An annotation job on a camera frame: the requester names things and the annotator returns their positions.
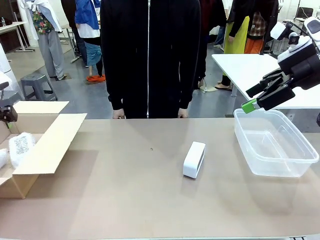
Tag person's right forearm black sleeve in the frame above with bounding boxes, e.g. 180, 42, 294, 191
106, 57, 126, 111

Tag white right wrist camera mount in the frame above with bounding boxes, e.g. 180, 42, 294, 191
270, 21, 315, 63

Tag person in yellow apron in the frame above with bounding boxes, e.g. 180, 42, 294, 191
214, 0, 251, 91

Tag bubble-wrapped clock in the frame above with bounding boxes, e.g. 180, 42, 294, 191
0, 148, 10, 169
8, 132, 36, 169

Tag dark laptop screen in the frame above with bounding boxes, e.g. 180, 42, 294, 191
294, 6, 315, 20

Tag person in plaid shirt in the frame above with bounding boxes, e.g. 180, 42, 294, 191
244, 11, 267, 55

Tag person's right hand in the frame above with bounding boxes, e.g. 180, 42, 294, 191
112, 108, 125, 120

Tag person in blue jacket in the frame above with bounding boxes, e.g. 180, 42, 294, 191
74, 0, 107, 78

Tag person torso in black hoodie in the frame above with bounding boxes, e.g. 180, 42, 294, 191
99, 0, 202, 120

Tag white side table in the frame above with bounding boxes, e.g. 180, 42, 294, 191
211, 53, 320, 110

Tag orange shoes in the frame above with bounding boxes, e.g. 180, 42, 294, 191
86, 74, 107, 83

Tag clear plastic container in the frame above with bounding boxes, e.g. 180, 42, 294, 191
233, 108, 320, 178

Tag grey metal stool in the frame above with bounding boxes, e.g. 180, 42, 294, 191
19, 73, 59, 102

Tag small background desk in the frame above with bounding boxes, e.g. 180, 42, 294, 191
61, 23, 81, 64

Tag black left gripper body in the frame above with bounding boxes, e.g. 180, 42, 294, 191
0, 104, 19, 124

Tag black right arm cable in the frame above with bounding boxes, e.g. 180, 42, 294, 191
291, 21, 320, 55

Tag open cardboard box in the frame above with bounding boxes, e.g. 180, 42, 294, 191
0, 100, 88, 200

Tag white unwrapped clock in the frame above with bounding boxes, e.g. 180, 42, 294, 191
182, 141, 207, 179

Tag long white background table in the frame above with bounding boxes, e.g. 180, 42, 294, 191
0, 21, 36, 55

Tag person's left forearm black sleeve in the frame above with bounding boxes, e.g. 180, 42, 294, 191
178, 57, 200, 110

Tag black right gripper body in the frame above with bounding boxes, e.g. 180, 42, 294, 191
278, 44, 320, 91

